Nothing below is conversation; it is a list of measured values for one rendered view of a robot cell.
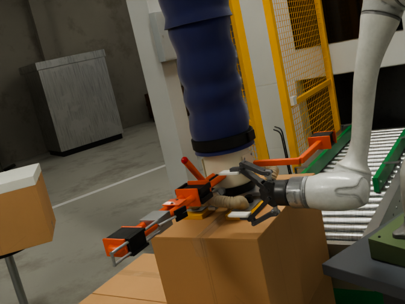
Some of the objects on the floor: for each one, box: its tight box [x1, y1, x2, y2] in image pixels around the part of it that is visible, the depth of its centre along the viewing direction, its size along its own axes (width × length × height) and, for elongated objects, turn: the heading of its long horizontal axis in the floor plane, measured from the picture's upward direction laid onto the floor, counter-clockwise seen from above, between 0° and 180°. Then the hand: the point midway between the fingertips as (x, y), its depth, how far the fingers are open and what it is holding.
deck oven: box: [19, 49, 124, 157], centre depth 996 cm, size 142×110×183 cm
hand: (228, 193), depth 149 cm, fingers open, 13 cm apart
